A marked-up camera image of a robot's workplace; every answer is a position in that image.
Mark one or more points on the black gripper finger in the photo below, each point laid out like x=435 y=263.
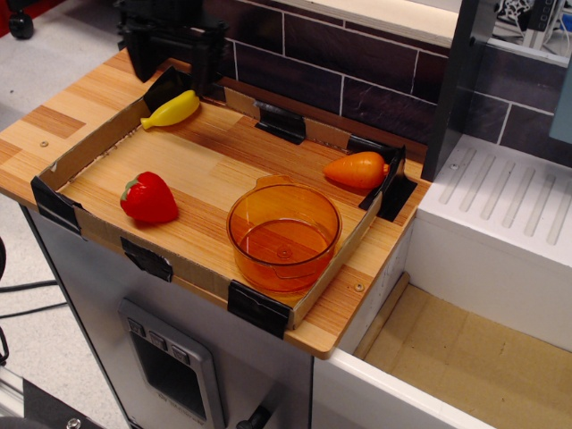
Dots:
x=205 y=61
x=142 y=54

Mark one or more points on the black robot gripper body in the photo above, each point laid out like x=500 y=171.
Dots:
x=183 y=23

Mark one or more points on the yellow toy banana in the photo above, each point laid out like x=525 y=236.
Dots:
x=174 y=111

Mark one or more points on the cardboard fence with black tape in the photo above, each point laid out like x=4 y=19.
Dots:
x=209 y=161

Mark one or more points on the transparent orange plastic pot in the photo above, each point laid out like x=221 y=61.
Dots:
x=283 y=234

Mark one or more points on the black chair caster wheel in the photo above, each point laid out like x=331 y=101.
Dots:
x=21 y=25

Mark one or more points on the red toy strawberry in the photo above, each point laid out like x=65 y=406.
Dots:
x=147 y=198

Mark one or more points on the orange toy carrot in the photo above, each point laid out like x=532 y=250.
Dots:
x=364 y=170

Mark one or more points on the grey toy dishwasher panel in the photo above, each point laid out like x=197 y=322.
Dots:
x=177 y=368

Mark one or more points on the white toy sink unit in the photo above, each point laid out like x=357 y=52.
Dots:
x=469 y=325

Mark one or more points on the dark grey upright post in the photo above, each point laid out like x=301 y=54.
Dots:
x=474 y=28

